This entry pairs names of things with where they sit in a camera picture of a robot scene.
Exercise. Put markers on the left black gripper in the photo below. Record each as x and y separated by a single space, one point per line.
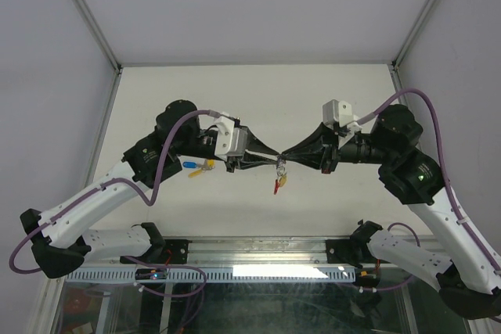
250 159

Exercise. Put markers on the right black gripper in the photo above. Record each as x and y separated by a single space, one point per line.
319 151

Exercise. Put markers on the red handled metal keyring holder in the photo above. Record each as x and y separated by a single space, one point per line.
280 171

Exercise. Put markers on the yellow tag key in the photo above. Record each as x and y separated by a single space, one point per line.
195 173
207 165
282 180

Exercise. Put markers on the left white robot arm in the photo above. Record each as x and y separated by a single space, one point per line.
63 238

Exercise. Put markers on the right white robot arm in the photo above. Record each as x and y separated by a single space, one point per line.
465 275

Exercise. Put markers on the yellow tag key flat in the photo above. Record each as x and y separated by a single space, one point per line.
195 173

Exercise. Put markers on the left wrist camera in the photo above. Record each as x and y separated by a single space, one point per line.
231 137

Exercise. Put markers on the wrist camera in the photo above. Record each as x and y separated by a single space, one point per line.
231 137
338 116

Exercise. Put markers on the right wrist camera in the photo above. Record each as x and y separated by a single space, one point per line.
338 116

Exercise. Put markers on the aluminium front rail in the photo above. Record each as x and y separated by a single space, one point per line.
254 246

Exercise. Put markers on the slotted cable duct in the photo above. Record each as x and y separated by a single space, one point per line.
243 273

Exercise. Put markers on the right aluminium frame post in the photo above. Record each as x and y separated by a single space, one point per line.
417 27

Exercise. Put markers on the aluminium frame post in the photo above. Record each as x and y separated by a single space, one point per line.
96 32
417 27

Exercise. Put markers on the left aluminium frame post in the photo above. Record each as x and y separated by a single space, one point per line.
96 32

